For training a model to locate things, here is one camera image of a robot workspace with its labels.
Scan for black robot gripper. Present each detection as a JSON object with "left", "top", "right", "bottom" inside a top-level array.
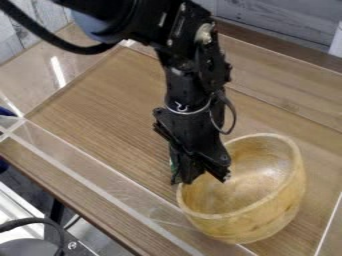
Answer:
[{"left": 154, "top": 101, "right": 232, "bottom": 185}]

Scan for brown wooden bowl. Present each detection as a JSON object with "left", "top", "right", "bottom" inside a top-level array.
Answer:
[{"left": 177, "top": 133, "right": 306, "bottom": 244}]

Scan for green rectangular block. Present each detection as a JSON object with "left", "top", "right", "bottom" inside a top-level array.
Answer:
[{"left": 170, "top": 157, "right": 176, "bottom": 176}]

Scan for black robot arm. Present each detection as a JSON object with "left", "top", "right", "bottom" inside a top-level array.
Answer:
[{"left": 51, "top": 0, "right": 232, "bottom": 184}]

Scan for black table leg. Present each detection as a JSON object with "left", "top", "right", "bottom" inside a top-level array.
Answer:
[{"left": 50, "top": 199, "right": 66, "bottom": 225}]

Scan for clear acrylic tray walls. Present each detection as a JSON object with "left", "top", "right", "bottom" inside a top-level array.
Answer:
[{"left": 0, "top": 6, "right": 342, "bottom": 256}]

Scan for black metal bracket with screw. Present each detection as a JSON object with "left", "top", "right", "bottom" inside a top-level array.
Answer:
[{"left": 45, "top": 225, "right": 99, "bottom": 256}]

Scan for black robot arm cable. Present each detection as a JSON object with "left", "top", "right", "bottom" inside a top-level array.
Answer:
[{"left": 0, "top": 0, "right": 122, "bottom": 56}]

